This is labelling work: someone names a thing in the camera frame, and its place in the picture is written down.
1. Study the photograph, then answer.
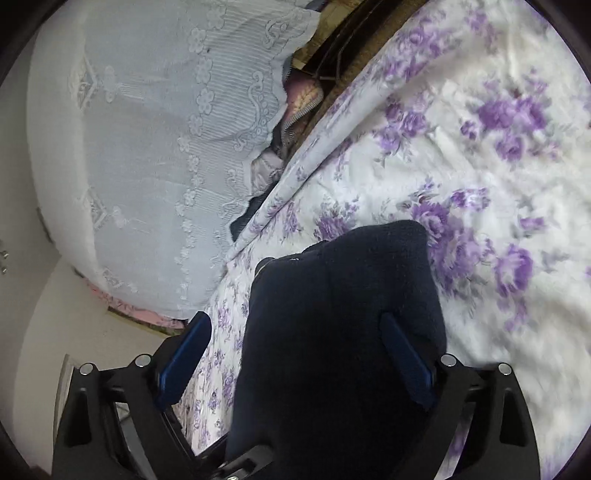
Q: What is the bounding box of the white lace covered pillow pile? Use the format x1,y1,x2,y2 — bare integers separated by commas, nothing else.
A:
25,0,321,319

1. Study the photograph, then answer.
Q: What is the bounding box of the pink striped cloth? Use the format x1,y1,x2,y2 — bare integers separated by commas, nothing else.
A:
281,74,324,139

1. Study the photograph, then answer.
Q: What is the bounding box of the purple floral bed sheet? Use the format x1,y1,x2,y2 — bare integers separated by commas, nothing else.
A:
173,0,591,480

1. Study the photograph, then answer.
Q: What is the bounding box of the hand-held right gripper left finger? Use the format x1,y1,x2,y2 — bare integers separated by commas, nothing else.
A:
51,310,214,480

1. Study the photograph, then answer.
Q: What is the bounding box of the grey cloth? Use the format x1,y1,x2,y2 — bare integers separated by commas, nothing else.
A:
249,148,284,195

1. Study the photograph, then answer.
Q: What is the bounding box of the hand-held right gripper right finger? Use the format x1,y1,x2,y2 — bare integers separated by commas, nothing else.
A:
379,313,541,480

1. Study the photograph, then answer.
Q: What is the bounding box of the navy knit sweater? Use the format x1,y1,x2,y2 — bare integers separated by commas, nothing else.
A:
224,220,448,480

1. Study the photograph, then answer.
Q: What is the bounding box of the dark cloth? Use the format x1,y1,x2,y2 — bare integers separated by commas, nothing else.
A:
230,194,266,241

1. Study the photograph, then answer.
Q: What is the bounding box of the pink floral cloth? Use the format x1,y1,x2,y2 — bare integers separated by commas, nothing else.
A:
83,274,185,335

